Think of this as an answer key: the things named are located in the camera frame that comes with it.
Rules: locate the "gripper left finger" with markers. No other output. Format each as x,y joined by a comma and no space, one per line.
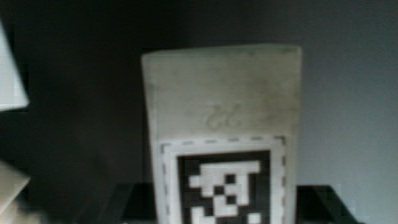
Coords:
130,206

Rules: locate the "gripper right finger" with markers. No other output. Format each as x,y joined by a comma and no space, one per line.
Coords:
320,206

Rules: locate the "white square table top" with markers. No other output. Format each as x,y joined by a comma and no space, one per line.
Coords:
12,183

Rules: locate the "white table leg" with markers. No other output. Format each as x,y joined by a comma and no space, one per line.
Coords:
222,101
12,93

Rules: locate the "white table leg front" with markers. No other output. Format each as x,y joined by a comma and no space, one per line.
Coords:
222,101

